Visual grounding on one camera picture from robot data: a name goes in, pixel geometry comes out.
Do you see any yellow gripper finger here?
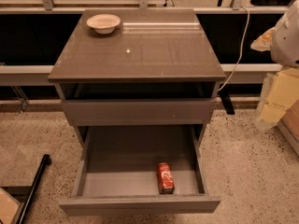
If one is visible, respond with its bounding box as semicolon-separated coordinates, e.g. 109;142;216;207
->
250;27;276;52

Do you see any red coke can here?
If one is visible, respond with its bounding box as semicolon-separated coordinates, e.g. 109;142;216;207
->
157;162;175;194

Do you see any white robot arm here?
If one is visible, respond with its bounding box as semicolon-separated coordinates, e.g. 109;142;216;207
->
250;0;299;68

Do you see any grey drawer cabinet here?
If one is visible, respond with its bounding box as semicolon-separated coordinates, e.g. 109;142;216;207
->
49;9;225;143

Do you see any closed grey top drawer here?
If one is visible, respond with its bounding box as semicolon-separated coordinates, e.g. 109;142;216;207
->
61;99;216;126

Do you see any open grey middle drawer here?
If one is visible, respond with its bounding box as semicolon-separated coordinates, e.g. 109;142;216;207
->
59;125;221;216

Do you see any cardboard box at right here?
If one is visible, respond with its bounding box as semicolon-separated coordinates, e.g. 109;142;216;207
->
278;100;299;156

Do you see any white paper bowl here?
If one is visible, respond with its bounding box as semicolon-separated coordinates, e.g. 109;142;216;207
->
86;14;121;35

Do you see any black pole on floor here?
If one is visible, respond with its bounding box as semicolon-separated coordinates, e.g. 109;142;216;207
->
16;154;51;224

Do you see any wooden board bottom left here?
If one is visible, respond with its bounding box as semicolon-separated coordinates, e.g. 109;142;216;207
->
0;188;20;224

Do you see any white cable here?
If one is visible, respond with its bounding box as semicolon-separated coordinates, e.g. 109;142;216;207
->
217;6;251;92

